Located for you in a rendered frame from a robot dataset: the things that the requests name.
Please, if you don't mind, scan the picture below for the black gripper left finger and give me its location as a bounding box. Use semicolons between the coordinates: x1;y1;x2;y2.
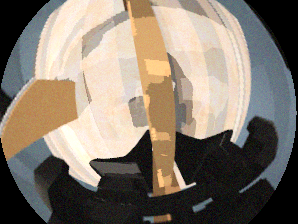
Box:
89;129;153;194

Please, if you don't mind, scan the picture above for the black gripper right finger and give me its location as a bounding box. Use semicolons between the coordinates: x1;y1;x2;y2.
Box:
174;129;234;185

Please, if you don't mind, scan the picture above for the brown wooden post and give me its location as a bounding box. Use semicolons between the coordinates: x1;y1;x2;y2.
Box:
124;0;181;224

